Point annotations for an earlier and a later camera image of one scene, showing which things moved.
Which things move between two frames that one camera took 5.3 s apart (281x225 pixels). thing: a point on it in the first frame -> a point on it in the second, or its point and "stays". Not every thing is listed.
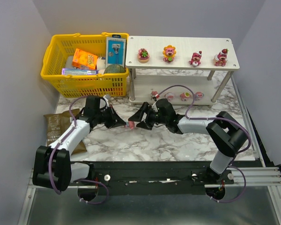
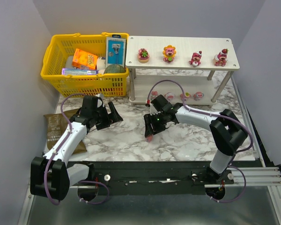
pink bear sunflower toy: x=169 y=53 stays
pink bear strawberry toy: x=220 y=58 stays
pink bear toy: x=131 y=124 -> x=149 y=138
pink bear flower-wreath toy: x=154 y=93 stays
